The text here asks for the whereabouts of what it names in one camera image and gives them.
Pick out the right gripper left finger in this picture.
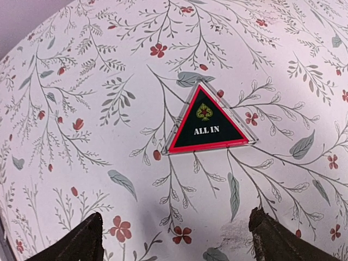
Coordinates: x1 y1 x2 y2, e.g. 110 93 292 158
28 212 104 261

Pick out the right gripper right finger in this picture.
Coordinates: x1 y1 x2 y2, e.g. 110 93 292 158
248 207 338 261

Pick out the red black triangular card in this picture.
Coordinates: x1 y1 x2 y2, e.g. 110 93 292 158
161 80 259 156

